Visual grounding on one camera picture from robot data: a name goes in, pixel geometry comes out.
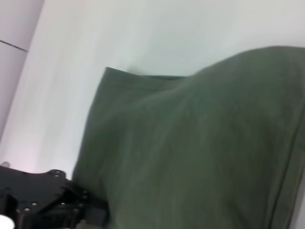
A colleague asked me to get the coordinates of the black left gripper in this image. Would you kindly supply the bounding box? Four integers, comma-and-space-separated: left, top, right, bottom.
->
0, 166, 111, 229

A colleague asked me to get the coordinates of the dark green FREE T-shirt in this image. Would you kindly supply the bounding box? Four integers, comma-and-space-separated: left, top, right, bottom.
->
71, 45, 305, 229

